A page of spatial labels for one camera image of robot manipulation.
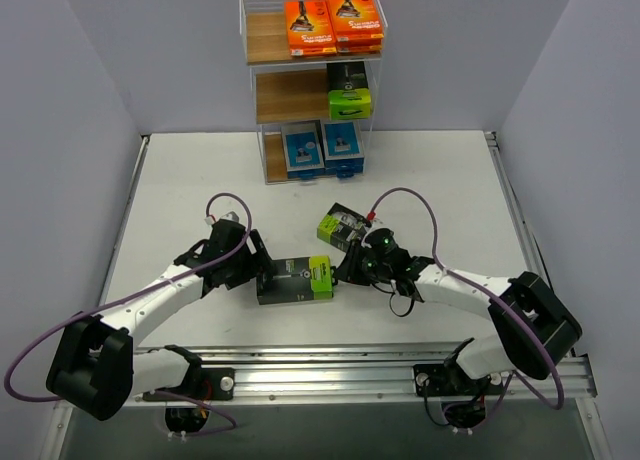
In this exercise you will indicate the black box with face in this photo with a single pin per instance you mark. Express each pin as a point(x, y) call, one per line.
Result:
point(341, 225)

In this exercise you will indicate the large orange Fusion5 razor box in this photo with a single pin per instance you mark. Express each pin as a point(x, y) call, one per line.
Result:
point(308, 29)

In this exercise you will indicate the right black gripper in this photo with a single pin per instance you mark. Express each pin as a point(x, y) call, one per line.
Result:
point(351, 265)

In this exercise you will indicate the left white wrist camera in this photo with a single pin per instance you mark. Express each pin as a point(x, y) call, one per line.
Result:
point(229, 216)

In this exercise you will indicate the orange razor box on shelf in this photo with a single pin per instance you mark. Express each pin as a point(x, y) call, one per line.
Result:
point(360, 47)

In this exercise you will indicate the blue Harry's box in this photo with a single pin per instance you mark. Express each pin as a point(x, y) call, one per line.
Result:
point(302, 151)
point(342, 140)

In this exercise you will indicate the black green razor box front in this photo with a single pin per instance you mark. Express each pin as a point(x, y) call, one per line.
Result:
point(295, 280)

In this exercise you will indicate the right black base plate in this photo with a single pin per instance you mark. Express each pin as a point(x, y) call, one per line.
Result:
point(441, 380)

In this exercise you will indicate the black green razor box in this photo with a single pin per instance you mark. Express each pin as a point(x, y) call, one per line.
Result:
point(348, 92)
point(295, 280)

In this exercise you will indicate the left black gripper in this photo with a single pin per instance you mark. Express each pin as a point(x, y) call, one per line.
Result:
point(261, 260)

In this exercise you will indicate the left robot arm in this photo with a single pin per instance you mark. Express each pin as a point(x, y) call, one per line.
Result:
point(96, 366)

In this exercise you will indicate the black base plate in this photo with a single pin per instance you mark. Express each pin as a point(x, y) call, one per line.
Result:
point(441, 380)
point(206, 384)

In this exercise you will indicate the white wire wooden shelf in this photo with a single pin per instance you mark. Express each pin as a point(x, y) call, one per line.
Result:
point(292, 90)

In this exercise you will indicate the narrow orange Fusion5 razor box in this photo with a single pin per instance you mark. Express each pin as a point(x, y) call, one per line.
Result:
point(355, 20)

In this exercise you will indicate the grey blue razor box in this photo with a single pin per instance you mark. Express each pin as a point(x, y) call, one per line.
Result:
point(344, 168)

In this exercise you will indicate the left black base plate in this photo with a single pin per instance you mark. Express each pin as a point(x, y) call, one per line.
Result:
point(206, 384)

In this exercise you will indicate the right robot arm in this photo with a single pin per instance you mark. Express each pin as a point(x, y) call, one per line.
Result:
point(533, 328)

